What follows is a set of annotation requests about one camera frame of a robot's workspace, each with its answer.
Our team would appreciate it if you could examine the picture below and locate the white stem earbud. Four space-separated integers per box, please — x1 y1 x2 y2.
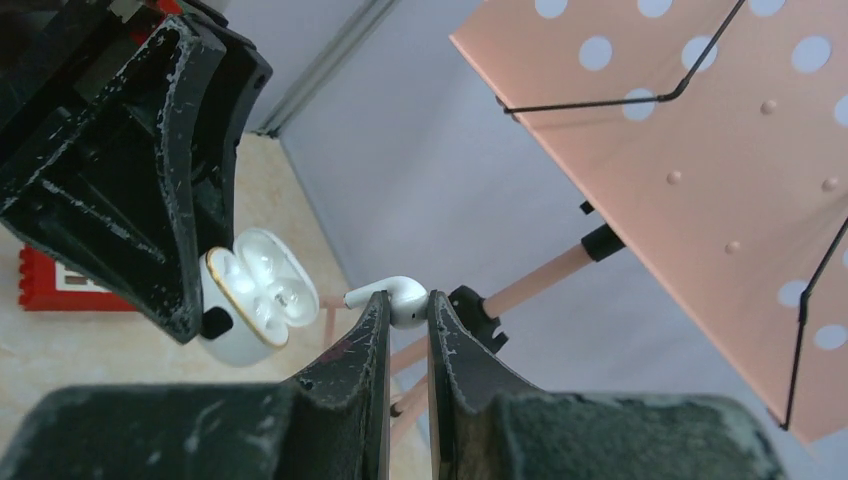
343 276 429 330

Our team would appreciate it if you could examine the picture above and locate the red white grid block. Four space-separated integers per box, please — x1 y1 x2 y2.
18 245 135 312

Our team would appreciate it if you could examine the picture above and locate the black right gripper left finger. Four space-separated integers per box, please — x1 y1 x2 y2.
1 292 391 479

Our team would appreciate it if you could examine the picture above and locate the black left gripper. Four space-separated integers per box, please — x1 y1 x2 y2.
1 1 272 343

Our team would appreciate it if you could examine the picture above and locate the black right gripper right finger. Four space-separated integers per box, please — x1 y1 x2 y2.
427 291 786 479

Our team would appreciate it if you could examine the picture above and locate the white charging case gold trim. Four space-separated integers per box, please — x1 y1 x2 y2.
197 228 320 367

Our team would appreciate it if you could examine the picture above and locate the pink music stand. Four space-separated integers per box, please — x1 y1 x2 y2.
317 0 848 452

